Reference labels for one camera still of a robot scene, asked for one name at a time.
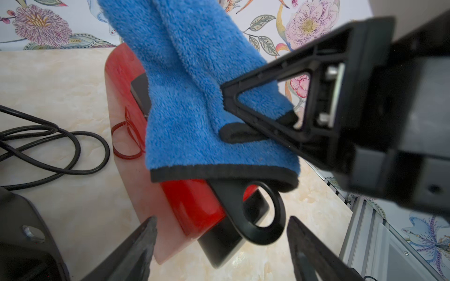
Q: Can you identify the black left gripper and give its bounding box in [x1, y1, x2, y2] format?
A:
[1, 187, 158, 281]

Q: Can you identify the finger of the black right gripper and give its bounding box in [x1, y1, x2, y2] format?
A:
[221, 16, 396, 170]

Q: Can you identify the blue microfiber cloth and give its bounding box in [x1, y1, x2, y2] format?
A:
[99, 1, 300, 193]

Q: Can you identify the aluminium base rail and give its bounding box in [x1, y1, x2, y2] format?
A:
[339, 196, 450, 281]

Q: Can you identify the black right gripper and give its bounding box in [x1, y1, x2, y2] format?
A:
[309, 8, 450, 217]

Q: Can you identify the red coffee machine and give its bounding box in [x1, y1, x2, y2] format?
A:
[104, 43, 271, 269]

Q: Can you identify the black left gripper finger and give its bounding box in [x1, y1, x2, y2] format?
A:
[287, 217, 363, 281]

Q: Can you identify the black power cable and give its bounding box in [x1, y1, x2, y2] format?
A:
[0, 104, 111, 192]

